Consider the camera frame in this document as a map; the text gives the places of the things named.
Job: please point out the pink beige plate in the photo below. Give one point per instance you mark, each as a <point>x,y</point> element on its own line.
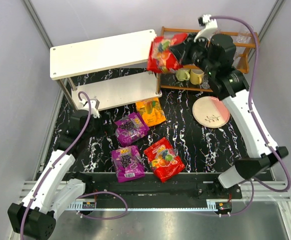
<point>210,112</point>

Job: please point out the white two-tier shelf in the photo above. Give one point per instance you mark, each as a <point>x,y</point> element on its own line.
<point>86,57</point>

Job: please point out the clear glass bottom shelf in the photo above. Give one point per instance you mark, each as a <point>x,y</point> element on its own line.
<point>205,83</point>

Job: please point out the green mug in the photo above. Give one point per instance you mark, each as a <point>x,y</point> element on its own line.
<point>183,74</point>

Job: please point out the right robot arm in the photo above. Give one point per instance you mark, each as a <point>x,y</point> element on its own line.
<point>215,58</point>

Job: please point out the yellow mug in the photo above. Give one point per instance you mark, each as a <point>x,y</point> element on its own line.
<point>196,76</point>

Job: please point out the wooden cup rack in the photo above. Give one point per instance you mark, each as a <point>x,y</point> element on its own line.
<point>240,61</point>

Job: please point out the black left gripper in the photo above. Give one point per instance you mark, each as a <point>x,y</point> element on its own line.
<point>105,123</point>

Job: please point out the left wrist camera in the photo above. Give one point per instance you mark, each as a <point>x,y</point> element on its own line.
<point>90,106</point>

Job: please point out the small red candy bag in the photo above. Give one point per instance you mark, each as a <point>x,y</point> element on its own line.
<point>163,160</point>

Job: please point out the clear glass top right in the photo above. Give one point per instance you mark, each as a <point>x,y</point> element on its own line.
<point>244,35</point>

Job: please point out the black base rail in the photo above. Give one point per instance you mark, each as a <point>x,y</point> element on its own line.
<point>197,185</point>

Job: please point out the purple candy bag lower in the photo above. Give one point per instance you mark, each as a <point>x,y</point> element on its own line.
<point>127,163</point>

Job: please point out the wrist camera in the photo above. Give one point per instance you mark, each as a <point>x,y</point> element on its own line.
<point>90,106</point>
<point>209,25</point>

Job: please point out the large red candy bag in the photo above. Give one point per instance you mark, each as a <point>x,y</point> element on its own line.
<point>160,59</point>

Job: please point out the yellow mango candy bag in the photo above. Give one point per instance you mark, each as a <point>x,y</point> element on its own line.
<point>151,111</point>

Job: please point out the purple candy bag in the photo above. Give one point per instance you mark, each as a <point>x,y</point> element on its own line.
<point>130,129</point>
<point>127,163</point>

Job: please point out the purple candy bag upper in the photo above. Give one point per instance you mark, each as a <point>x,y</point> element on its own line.
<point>130,129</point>

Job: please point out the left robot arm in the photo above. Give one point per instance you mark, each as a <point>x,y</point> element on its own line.
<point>36,215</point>

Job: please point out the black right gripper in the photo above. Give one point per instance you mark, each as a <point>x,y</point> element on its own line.
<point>185,50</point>

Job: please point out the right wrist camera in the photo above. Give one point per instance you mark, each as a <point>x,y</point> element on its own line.
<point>209,25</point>

